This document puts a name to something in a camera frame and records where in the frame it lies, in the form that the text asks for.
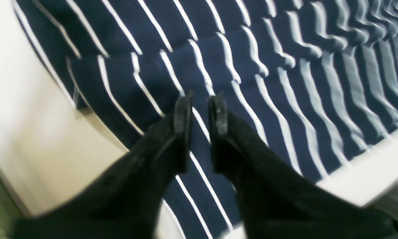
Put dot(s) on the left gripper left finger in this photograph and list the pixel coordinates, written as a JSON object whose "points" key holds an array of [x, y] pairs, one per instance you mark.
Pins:
{"points": [[124, 201]]}

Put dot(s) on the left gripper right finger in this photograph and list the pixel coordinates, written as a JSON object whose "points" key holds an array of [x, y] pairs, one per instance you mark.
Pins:
{"points": [[274, 200]]}

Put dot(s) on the navy white striped t-shirt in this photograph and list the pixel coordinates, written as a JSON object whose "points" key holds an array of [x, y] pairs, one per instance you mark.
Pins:
{"points": [[316, 79]]}

